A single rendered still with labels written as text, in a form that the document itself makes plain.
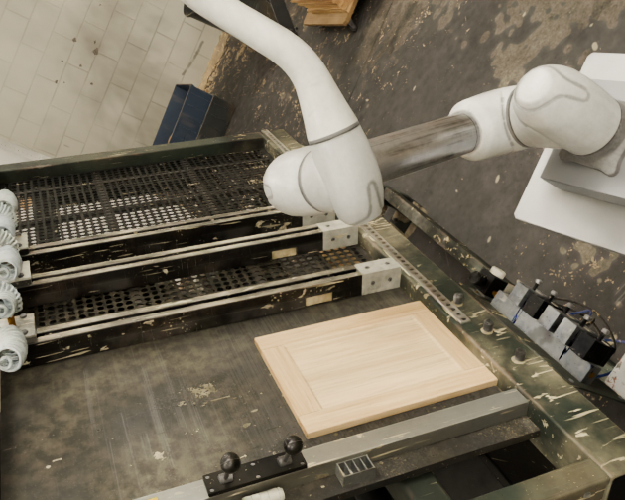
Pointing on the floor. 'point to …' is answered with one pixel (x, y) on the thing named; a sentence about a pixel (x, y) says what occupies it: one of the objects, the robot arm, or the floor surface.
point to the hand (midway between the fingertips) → (295, 51)
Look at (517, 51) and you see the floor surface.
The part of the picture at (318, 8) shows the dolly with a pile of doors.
